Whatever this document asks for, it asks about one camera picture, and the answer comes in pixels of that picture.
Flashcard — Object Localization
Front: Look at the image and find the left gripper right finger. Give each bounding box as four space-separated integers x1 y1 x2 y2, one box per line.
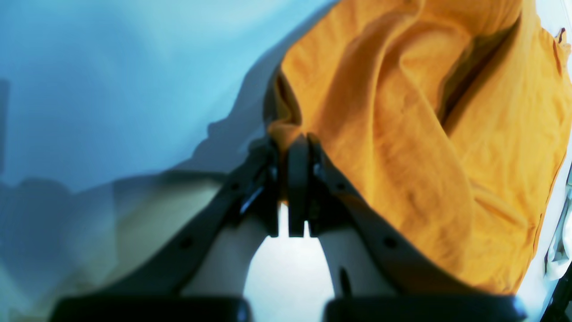
288 134 527 322

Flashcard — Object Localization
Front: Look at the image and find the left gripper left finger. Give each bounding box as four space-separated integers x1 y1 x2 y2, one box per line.
50 137 280 322

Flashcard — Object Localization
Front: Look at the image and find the orange t-shirt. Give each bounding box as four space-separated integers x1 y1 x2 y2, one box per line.
268 0 571 295

